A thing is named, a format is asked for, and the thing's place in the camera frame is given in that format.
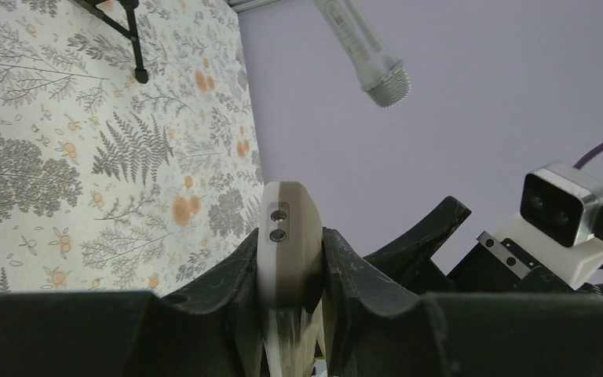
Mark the grey microphone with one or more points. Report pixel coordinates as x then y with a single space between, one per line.
380 71

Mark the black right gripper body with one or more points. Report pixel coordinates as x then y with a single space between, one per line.
496 268

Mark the white remote control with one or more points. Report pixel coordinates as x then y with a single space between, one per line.
289 278

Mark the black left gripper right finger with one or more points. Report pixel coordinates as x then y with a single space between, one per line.
375 327

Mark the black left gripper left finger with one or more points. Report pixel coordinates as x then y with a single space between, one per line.
209 327

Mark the floral table mat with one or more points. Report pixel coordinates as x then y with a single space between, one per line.
107 183

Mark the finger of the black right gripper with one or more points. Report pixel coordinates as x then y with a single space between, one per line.
408 259

